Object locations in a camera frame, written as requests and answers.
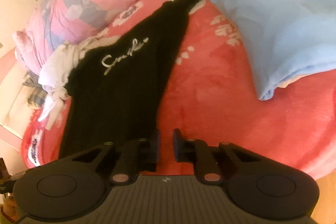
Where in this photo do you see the black smile t-shirt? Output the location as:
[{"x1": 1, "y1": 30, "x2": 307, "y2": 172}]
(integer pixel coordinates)
[{"x1": 59, "y1": 0, "x2": 201, "y2": 159}]

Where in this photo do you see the red floral blanket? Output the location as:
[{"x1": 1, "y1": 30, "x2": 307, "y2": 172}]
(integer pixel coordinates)
[{"x1": 21, "y1": 0, "x2": 335, "y2": 179}]

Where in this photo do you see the white crumpled garment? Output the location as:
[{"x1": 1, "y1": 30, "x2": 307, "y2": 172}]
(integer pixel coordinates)
[{"x1": 38, "y1": 35, "x2": 119, "y2": 128}]

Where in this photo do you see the pink floral quilt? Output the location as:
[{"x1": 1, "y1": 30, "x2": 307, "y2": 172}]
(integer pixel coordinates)
[{"x1": 12, "y1": 0, "x2": 138, "y2": 75}]

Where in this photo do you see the light blue garment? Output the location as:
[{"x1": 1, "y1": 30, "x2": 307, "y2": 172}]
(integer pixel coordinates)
[{"x1": 210, "y1": 0, "x2": 335, "y2": 101}]

